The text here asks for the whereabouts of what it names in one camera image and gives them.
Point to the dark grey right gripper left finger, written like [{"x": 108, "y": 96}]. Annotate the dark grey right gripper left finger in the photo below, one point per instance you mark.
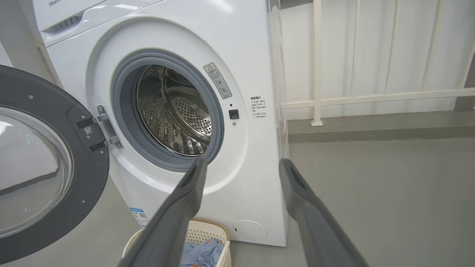
[{"x": 167, "y": 222}]

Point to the grey warning sticker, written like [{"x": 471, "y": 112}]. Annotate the grey warning sticker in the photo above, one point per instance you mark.
[{"x": 218, "y": 81}]

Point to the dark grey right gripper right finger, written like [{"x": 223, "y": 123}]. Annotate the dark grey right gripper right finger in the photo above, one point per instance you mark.
[{"x": 319, "y": 230}]

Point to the printed text notice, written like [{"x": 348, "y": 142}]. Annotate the printed text notice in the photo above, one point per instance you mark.
[{"x": 258, "y": 107}]

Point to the black door latch socket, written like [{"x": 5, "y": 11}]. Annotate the black door latch socket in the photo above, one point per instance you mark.
[{"x": 233, "y": 114}]

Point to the dark round washer door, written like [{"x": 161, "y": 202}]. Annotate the dark round washer door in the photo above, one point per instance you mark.
[{"x": 89, "y": 178}]

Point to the blue cartoon print garment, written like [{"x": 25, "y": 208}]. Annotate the blue cartoon print garment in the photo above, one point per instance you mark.
[{"x": 202, "y": 254}]

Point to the cream perforated laundry basket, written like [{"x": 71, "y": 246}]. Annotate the cream perforated laundry basket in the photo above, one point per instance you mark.
[{"x": 207, "y": 231}]

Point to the steel washer drum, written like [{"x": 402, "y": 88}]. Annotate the steel washer drum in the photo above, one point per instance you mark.
[{"x": 174, "y": 111}]

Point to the white washing machine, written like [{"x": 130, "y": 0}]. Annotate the white washing machine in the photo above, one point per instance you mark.
[{"x": 252, "y": 167}]

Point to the round filter cover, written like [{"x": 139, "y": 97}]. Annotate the round filter cover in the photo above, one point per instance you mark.
[{"x": 250, "y": 231}]

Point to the white metal railing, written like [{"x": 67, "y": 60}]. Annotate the white metal railing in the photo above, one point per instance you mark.
[{"x": 317, "y": 74}]

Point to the grey rubber door gasket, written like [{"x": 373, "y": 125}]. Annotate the grey rubber door gasket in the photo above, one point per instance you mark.
[{"x": 124, "y": 107}]

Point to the metal door hinge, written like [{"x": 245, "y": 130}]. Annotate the metal door hinge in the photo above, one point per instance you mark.
[{"x": 107, "y": 128}]

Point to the white detergent drawer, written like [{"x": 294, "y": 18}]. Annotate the white detergent drawer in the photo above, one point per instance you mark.
[{"x": 66, "y": 11}]

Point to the blue energy label sticker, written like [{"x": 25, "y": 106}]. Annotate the blue energy label sticker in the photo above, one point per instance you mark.
[{"x": 140, "y": 218}]

